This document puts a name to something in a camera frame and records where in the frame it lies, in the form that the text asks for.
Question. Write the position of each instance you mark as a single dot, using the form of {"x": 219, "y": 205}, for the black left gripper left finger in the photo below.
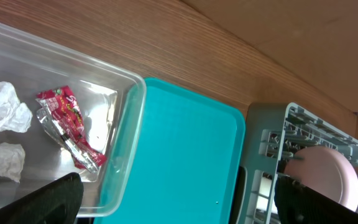
{"x": 57, "y": 202}

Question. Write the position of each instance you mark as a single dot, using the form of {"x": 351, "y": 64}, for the cardboard backdrop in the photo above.
{"x": 315, "y": 39}

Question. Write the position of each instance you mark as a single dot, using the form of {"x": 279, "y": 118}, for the teal serving tray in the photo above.
{"x": 186, "y": 162}

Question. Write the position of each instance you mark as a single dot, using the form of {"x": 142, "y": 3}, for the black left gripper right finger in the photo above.
{"x": 299, "y": 204}

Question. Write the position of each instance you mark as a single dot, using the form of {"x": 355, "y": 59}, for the clear plastic bin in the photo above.
{"x": 111, "y": 101}

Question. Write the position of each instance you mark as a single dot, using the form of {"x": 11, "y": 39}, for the pink plate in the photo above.
{"x": 328, "y": 172}

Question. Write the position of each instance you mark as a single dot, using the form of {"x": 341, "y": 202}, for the white napkin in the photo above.
{"x": 14, "y": 116}

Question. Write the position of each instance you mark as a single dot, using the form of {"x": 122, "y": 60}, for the grey dishwasher rack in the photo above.
{"x": 275, "y": 131}

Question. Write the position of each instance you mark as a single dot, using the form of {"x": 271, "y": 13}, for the cream plastic cup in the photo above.
{"x": 263, "y": 194}

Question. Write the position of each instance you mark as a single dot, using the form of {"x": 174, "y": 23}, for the red snack wrapper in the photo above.
{"x": 62, "y": 120}

